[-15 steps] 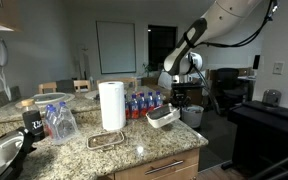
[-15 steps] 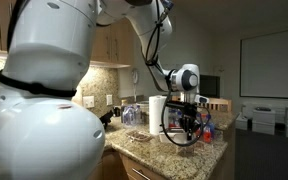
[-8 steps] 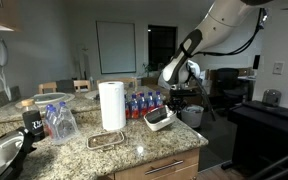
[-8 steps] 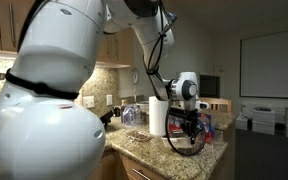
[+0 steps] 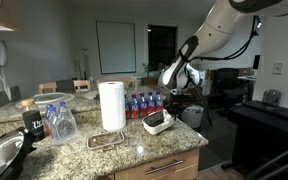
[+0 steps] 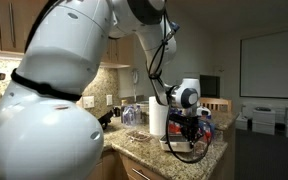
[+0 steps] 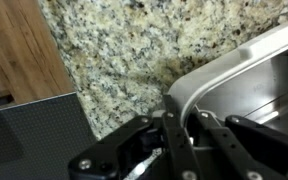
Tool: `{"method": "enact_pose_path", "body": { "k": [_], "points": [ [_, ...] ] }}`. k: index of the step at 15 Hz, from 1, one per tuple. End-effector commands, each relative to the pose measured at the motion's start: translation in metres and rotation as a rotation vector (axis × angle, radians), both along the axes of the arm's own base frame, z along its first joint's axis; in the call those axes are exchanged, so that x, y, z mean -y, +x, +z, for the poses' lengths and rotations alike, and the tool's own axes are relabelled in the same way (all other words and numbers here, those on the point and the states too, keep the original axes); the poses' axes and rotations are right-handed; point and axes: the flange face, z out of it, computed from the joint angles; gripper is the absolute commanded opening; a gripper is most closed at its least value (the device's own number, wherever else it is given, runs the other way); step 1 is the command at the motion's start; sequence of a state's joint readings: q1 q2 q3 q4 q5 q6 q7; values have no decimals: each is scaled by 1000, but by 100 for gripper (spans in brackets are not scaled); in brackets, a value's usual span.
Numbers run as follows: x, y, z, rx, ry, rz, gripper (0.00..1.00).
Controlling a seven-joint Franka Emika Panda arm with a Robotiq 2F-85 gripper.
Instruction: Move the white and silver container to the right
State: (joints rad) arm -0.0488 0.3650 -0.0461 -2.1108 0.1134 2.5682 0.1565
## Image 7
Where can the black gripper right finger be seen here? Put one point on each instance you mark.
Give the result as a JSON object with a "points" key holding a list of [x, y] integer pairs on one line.
{"points": [[250, 150]]}

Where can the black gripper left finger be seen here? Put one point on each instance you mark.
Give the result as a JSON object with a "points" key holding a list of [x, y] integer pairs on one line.
{"points": [[124, 153]]}

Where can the white and silver container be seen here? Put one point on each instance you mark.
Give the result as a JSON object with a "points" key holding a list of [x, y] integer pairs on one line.
{"points": [[217, 70]]}

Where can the dark gray perforated mat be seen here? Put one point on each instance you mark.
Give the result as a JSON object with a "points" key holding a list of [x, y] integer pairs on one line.
{"points": [[27, 133]]}

